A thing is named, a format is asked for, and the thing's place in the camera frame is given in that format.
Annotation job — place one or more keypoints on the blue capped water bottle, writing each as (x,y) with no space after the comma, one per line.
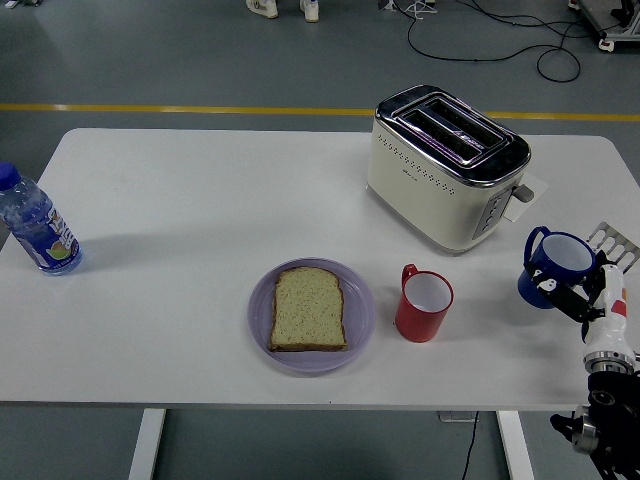
(40,225)

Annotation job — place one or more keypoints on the red enamel cup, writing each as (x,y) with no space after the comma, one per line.
(417,322)

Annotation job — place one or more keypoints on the blue enamel cup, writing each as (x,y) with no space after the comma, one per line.
(542,262)

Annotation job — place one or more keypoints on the purple round plate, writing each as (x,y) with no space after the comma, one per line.
(360,310)

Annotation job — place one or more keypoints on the white table leg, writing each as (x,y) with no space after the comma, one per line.
(146,445)
(515,445)

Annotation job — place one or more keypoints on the white under-table box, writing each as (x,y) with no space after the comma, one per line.
(455,416)

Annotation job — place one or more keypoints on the person's white shoe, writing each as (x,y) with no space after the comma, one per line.
(309,9)
(262,7)

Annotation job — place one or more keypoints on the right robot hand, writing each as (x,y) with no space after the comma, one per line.
(607,310)

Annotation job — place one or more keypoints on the cream chrome toaster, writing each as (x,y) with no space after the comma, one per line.
(425,195)

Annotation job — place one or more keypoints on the bread slice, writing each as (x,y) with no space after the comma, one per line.
(307,312)

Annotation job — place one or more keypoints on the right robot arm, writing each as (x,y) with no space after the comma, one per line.
(615,400)

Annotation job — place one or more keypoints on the wheeled equipment cart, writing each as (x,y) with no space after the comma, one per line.
(610,20)

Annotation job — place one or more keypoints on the white paper sheet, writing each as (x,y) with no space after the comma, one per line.
(537,187)

